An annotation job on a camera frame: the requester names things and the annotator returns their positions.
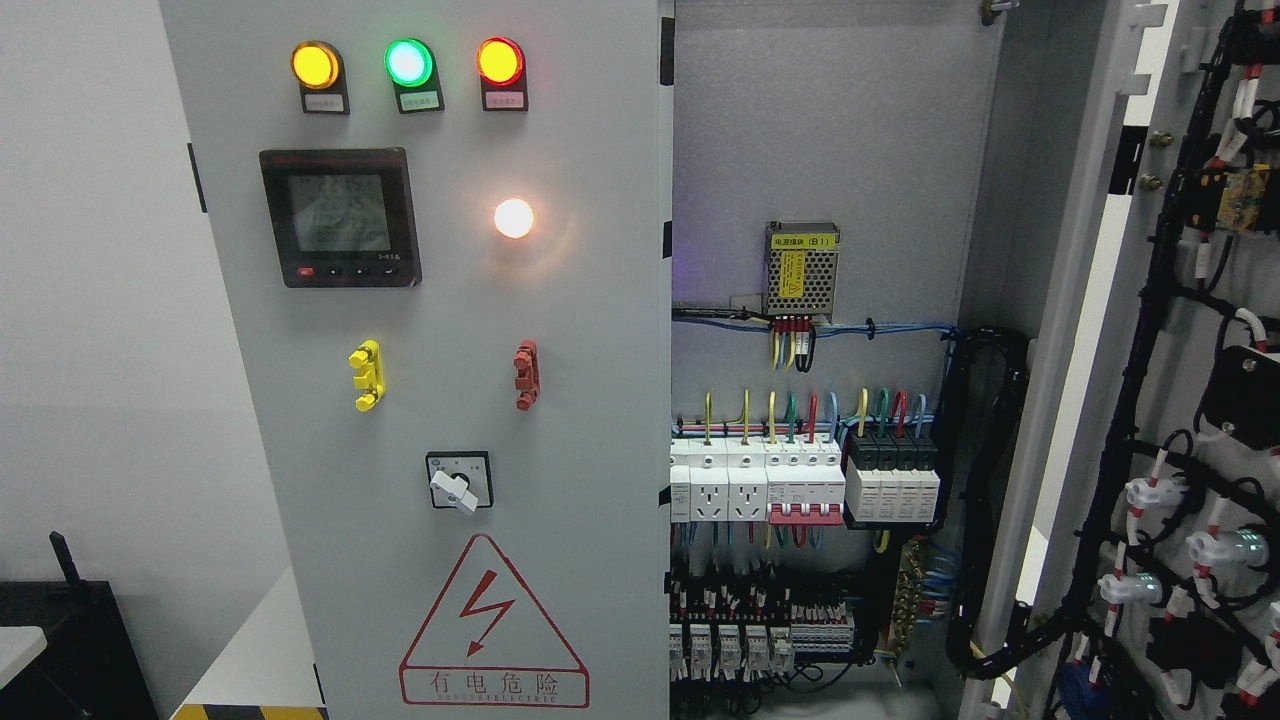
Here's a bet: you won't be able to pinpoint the grey cabinet door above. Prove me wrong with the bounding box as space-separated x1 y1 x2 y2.
160 1 673 719
1005 1 1277 719

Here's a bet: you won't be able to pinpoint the red terminal connector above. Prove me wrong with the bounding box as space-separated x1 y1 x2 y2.
513 338 541 411

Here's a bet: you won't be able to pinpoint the white glowing indicator light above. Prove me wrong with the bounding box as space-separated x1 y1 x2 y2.
493 197 536 240

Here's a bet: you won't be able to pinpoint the metal mesh power supply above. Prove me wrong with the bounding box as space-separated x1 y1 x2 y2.
762 222 840 316

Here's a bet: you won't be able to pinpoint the yellow terminal connector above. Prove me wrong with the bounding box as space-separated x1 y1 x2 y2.
348 340 387 413

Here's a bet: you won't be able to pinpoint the black white surge protector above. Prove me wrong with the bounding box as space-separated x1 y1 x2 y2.
844 430 942 525

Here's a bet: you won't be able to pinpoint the relay terminal block row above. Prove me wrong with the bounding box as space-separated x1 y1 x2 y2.
664 569 858 683

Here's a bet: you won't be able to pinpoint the red electric warning sticker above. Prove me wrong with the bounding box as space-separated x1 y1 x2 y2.
399 533 590 708

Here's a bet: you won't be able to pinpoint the red indicator light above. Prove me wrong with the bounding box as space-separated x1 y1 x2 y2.
476 36 529 111

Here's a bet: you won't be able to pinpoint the black digital power meter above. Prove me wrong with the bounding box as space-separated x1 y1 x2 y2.
259 147 421 288

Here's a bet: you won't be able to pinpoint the brass ground bar right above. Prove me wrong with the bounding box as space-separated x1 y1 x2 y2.
886 536 925 660

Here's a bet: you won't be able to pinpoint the green indicator light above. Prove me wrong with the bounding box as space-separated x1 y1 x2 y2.
384 37 444 114

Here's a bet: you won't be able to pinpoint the yellow indicator light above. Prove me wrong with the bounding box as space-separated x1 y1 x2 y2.
291 40 349 115

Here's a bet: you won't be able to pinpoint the black box with antenna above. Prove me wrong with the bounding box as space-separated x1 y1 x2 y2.
1 530 157 719

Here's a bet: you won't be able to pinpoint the white din rail sockets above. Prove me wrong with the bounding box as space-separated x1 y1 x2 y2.
669 437 768 523

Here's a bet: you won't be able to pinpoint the white rotary selector switch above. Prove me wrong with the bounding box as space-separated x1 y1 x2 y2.
425 450 493 515

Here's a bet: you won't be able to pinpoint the black cable bundle right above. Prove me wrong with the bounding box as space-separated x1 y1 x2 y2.
925 325 1085 682

